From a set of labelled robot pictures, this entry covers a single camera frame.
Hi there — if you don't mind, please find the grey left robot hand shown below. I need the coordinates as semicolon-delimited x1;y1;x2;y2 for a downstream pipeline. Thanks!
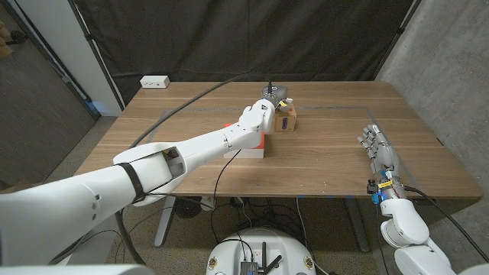
261;84;295;114

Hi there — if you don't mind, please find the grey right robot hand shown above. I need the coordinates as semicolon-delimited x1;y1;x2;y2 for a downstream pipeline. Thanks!
357;123;408;204

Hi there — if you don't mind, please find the wooden box with slots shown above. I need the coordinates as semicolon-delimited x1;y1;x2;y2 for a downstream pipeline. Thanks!
274;105;298;133

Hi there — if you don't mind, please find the red box with white base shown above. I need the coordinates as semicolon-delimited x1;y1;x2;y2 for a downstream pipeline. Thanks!
223;122;266;160

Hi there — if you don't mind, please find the white power outlet box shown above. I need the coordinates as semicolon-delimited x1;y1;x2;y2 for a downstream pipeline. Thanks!
139;75;170;89

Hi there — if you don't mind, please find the brown cardboard box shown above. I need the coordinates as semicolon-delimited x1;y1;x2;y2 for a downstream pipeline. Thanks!
0;180;39;194

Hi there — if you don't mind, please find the grey tape outline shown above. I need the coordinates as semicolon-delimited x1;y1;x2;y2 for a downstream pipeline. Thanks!
147;105;425;198

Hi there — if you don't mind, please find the black backdrop curtain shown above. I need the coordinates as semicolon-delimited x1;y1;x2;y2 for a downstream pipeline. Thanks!
68;0;421;106

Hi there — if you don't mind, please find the grey table leg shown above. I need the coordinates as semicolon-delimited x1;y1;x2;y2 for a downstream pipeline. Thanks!
343;197;371;253

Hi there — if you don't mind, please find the black backdrop stand pole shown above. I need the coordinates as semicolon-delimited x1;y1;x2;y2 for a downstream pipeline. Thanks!
372;0;423;81
68;0;125;112

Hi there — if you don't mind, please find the white round floor foot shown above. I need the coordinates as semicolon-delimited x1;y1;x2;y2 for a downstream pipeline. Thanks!
199;196;216;212

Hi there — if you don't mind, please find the black round floor fan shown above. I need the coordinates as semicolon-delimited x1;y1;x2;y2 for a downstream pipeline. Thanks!
177;196;202;219

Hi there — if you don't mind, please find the white robot torso base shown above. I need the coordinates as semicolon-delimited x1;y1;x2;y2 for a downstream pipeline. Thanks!
206;227;317;275

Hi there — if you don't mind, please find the white table leg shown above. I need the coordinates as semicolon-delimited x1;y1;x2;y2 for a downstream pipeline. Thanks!
154;196;176;248

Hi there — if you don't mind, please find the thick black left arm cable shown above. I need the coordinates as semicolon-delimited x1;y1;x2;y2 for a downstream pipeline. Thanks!
116;72;273;267

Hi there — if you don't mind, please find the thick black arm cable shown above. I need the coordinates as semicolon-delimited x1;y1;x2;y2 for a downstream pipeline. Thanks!
403;184;489;263
116;72;273;267

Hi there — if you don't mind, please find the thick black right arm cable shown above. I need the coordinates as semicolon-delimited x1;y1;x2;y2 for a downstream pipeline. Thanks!
403;184;489;263

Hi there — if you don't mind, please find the thin black left hand cable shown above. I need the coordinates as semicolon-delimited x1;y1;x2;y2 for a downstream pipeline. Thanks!
212;148;242;209

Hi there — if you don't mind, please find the white floor cable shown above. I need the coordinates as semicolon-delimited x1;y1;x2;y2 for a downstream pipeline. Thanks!
296;196;329;275

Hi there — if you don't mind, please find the black floor cable bundle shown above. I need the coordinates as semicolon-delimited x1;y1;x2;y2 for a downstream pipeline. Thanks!
209;196;306;249

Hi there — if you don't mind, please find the black door frame rail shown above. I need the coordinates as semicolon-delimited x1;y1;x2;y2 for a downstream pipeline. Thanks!
0;0;101;121

